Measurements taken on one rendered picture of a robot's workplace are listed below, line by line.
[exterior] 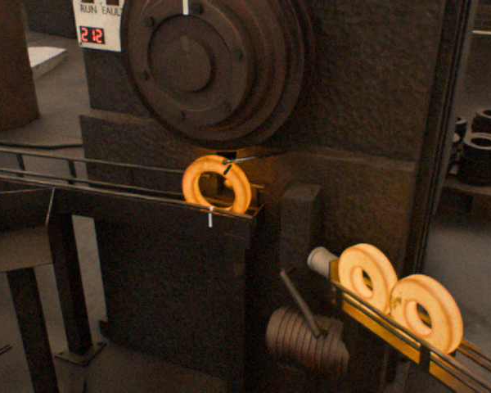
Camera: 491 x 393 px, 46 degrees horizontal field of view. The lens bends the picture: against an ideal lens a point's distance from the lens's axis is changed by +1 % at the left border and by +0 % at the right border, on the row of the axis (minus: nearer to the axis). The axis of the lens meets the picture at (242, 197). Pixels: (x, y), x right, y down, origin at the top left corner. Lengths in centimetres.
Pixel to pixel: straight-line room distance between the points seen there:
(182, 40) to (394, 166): 57
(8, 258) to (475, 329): 165
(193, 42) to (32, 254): 72
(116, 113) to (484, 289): 165
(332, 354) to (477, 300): 121
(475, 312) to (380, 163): 116
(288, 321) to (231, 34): 68
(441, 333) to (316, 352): 37
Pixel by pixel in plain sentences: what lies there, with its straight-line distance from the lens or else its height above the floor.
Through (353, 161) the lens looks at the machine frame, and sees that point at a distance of 140.
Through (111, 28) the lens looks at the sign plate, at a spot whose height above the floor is 112.
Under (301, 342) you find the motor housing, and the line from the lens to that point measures 140.
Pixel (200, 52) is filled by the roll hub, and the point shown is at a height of 115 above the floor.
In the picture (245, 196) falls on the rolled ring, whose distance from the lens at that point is 145.
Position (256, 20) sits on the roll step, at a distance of 124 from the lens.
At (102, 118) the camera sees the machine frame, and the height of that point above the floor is 87.
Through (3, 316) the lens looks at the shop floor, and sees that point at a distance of 243.
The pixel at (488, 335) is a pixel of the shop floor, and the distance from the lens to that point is 235.
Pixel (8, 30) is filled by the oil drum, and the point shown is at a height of 64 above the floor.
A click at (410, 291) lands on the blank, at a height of 77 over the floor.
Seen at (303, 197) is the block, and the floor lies 80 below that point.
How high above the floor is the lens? 144
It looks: 28 degrees down
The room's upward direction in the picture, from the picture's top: straight up
